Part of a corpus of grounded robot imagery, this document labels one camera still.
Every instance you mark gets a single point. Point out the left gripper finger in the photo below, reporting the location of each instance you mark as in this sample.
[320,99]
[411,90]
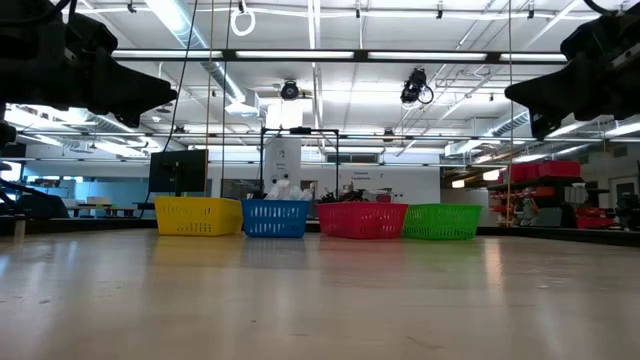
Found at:
[127,114]
[137,85]

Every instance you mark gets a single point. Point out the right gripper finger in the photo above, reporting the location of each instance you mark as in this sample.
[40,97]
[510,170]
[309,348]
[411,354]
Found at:
[547,90]
[544,124]

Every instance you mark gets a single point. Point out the teal white toothbrush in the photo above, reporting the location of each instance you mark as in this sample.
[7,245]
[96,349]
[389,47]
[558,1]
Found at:
[295,192]

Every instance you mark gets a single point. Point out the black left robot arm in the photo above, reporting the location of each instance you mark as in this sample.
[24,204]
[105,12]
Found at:
[6,135]

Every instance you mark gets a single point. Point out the shelf with red bins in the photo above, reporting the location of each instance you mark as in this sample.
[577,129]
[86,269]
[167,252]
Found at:
[545,170]

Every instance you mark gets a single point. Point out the black monitor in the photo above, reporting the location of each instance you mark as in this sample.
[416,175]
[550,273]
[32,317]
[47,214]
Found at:
[177,170]

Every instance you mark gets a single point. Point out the background work table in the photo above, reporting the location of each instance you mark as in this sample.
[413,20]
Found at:
[100,207]

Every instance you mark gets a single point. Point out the yellow plastic basket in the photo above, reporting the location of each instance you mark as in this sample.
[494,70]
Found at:
[197,216]

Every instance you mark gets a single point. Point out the black office chair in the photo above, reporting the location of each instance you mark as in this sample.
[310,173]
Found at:
[40,207]

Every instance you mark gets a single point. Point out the green plastic basket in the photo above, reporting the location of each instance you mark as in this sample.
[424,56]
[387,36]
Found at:
[442,221]

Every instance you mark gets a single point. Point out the white pillar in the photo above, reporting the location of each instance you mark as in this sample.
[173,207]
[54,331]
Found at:
[282,170]

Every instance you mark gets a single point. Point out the blue plastic basket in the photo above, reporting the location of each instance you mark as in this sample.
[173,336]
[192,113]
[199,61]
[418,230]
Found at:
[275,219]

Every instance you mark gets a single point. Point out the red plastic basket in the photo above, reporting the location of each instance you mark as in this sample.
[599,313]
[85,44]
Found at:
[362,220]

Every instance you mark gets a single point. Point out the dark equipment pile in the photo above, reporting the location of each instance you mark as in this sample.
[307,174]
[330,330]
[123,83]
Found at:
[345,196]

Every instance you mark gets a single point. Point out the black table frame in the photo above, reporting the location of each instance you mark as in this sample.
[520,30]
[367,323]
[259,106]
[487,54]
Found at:
[100,225]

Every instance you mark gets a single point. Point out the black hanging camera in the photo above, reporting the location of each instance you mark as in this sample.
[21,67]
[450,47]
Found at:
[412,85]

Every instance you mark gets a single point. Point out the black dome camera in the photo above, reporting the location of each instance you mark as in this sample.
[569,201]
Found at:
[289,90]

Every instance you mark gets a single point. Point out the small beige post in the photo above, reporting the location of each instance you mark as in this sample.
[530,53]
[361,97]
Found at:
[20,229]

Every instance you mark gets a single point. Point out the black stand frame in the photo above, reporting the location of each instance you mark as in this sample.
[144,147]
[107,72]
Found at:
[300,131]

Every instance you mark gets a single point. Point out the black overhead frame bar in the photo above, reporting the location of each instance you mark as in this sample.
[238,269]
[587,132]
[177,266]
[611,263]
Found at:
[360,55]

